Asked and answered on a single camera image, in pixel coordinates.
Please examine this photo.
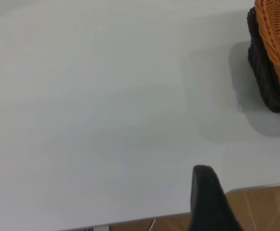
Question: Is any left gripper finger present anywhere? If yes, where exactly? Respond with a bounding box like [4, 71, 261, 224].
[189, 165, 249, 231]

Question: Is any black wicker basket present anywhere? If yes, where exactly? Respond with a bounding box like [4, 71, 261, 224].
[246, 6, 280, 114]

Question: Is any orange wicker basket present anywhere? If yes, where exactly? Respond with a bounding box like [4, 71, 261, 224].
[254, 0, 280, 89]

